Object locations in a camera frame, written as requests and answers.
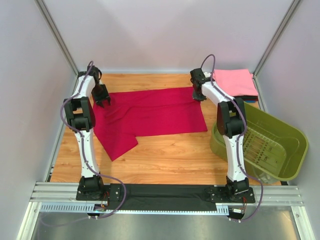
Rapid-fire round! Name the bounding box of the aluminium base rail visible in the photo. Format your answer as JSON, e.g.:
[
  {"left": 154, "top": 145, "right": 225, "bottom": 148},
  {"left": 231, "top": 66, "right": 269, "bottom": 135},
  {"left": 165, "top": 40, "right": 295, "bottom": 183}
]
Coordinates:
[{"left": 30, "top": 182, "right": 304, "bottom": 215}]

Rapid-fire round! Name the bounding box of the left aluminium frame post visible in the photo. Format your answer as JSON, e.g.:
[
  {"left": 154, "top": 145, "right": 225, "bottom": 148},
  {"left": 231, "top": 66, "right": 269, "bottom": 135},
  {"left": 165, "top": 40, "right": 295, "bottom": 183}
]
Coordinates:
[{"left": 34, "top": 0, "right": 81, "bottom": 77}]

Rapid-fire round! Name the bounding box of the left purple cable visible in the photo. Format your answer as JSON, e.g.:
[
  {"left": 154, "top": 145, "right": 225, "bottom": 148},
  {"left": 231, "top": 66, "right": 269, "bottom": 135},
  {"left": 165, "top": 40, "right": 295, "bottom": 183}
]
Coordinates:
[{"left": 39, "top": 59, "right": 127, "bottom": 226}]

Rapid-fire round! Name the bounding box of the crimson red t shirt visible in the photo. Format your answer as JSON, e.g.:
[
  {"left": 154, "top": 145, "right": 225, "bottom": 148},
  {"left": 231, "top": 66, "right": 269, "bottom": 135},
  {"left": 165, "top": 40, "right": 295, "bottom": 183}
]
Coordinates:
[{"left": 93, "top": 86, "right": 208, "bottom": 161}]

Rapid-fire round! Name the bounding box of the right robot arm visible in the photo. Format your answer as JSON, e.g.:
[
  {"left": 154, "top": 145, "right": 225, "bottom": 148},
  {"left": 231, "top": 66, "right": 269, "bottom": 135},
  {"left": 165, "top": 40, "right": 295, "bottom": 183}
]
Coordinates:
[{"left": 190, "top": 68, "right": 250, "bottom": 203}]

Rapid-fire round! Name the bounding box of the olive green plastic basket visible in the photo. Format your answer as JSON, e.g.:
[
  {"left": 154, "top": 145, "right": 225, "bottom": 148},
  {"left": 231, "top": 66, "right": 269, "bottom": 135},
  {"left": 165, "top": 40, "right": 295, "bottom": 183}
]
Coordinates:
[{"left": 209, "top": 102, "right": 310, "bottom": 183}]

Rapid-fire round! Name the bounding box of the aluminium frame post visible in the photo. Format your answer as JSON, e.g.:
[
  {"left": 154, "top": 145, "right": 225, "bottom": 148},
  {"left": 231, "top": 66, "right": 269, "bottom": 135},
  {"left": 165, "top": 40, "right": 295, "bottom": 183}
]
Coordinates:
[
  {"left": 34, "top": 0, "right": 81, "bottom": 77},
  {"left": 252, "top": 0, "right": 303, "bottom": 77}
]

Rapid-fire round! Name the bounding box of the pink folded t shirt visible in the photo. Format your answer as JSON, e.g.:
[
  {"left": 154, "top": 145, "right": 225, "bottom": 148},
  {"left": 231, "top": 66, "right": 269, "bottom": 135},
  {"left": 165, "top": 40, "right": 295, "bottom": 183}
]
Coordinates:
[{"left": 213, "top": 69, "right": 259, "bottom": 97}]

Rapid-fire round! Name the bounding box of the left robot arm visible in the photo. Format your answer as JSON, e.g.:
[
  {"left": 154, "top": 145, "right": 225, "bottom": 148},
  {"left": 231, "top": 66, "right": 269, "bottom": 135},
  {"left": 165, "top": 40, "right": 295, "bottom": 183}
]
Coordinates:
[{"left": 60, "top": 61, "right": 111, "bottom": 201}]

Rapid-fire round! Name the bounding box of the black folded t shirt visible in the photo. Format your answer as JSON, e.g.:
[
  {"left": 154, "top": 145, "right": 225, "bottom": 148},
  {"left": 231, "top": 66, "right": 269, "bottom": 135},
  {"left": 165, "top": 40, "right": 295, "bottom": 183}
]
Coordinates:
[{"left": 235, "top": 95, "right": 258, "bottom": 101}]

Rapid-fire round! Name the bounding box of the right aluminium frame post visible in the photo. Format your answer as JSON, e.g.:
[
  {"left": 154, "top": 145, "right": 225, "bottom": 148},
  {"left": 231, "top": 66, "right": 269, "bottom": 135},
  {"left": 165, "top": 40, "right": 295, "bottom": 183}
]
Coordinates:
[{"left": 252, "top": 0, "right": 303, "bottom": 77}]

